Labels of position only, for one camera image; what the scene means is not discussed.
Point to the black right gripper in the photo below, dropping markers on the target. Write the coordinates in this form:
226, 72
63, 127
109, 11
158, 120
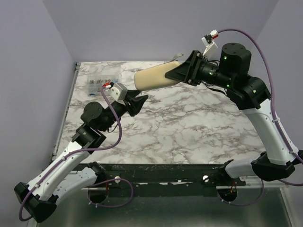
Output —
193, 68

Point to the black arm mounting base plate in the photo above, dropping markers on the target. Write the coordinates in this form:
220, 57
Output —
160, 180

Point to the clear plastic screw organizer box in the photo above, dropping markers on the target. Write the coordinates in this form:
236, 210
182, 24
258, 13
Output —
95, 83

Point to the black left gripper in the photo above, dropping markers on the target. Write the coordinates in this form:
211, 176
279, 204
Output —
129, 104

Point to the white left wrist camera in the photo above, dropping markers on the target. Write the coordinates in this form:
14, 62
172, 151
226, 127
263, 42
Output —
115, 90

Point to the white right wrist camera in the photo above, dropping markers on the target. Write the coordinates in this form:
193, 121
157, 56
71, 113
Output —
210, 45

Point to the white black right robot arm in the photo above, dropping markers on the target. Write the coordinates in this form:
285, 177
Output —
251, 95

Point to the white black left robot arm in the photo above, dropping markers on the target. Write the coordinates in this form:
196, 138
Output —
101, 130

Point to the beige zippered umbrella case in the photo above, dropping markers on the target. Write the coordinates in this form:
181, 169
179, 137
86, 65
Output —
154, 77

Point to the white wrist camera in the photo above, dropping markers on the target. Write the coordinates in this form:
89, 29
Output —
115, 90
210, 45

